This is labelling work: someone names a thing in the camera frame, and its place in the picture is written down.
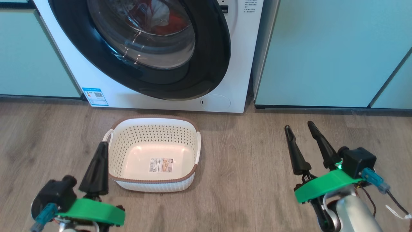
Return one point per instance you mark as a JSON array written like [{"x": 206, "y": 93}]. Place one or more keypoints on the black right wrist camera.
[{"x": 359, "y": 161}]

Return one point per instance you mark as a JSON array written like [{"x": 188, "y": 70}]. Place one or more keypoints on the white perforated laundry basket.
[{"x": 154, "y": 141}]

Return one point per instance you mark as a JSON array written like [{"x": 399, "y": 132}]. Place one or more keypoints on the red garment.
[{"x": 175, "y": 24}]

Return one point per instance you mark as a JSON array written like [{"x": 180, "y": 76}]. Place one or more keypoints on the blue right camera connector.
[{"x": 375, "y": 180}]

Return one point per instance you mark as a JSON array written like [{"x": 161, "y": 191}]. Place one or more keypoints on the paper basket label sticker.
[{"x": 161, "y": 165}]

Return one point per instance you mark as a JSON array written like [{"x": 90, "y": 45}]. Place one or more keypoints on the blue camera connector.
[
  {"x": 45, "y": 216},
  {"x": 375, "y": 180}
]

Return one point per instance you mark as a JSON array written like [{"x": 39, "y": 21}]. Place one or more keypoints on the pale teal cabinet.
[
  {"x": 32, "y": 54},
  {"x": 328, "y": 54}
]

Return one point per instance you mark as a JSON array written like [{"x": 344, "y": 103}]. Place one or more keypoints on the printed text warning label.
[{"x": 250, "y": 7}]

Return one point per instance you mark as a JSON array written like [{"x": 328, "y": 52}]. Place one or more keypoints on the blue left camera connector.
[{"x": 45, "y": 216}]

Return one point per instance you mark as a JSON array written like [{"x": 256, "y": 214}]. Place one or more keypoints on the blue energy label sticker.
[{"x": 95, "y": 96}]

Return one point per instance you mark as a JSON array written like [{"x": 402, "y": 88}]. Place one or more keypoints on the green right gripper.
[{"x": 325, "y": 187}]

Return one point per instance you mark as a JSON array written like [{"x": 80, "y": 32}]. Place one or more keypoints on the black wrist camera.
[
  {"x": 54, "y": 193},
  {"x": 359, "y": 161}
]

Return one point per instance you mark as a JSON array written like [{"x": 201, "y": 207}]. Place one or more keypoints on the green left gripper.
[{"x": 93, "y": 211}]

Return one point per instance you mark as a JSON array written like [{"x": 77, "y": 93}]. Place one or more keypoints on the white front-load washing machine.
[{"x": 244, "y": 64}]

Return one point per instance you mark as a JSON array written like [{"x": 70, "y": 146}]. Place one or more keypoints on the black round washing machine door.
[{"x": 206, "y": 71}]

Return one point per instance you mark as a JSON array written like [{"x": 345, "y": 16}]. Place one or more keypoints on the round white filter cover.
[{"x": 215, "y": 102}]

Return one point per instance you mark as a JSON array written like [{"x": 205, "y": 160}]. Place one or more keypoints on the white garment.
[{"x": 159, "y": 14}]

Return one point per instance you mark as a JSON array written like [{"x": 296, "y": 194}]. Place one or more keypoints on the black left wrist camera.
[{"x": 54, "y": 193}]

